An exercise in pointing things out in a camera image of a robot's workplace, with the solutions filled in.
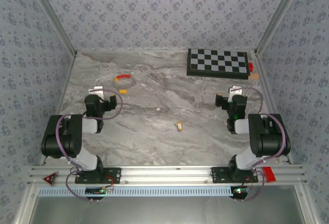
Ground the black grey chessboard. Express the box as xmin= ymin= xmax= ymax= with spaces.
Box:
xmin=186 ymin=48 xmax=250 ymax=80

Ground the red rectangular block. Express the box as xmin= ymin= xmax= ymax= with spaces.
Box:
xmin=261 ymin=166 xmax=277 ymax=183

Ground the small circuit board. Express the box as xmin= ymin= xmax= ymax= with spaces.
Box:
xmin=85 ymin=186 xmax=114 ymax=196
xmin=231 ymin=185 xmax=251 ymax=199

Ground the red triangle sign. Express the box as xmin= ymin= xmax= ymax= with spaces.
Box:
xmin=43 ymin=172 xmax=58 ymax=186

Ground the grey metal panel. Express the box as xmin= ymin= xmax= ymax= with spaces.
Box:
xmin=28 ymin=195 xmax=309 ymax=224

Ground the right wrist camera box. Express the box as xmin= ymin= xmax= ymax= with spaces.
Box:
xmin=228 ymin=85 xmax=244 ymax=101

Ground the aluminium table side rail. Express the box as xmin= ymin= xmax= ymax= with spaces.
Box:
xmin=40 ymin=53 xmax=79 ymax=167
xmin=254 ymin=51 xmax=294 ymax=163

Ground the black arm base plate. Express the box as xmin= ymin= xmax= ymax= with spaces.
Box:
xmin=75 ymin=167 xmax=122 ymax=184
xmin=211 ymin=166 xmax=259 ymax=183

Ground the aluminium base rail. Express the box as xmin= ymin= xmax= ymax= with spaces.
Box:
xmin=27 ymin=164 xmax=308 ymax=186

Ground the aluminium frame post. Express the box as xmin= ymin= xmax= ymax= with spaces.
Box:
xmin=25 ymin=0 xmax=78 ymax=57
xmin=255 ymin=0 xmax=308 ymax=57

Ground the pale blue slotted cable duct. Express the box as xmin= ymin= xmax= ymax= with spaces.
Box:
xmin=38 ymin=185 xmax=236 ymax=197

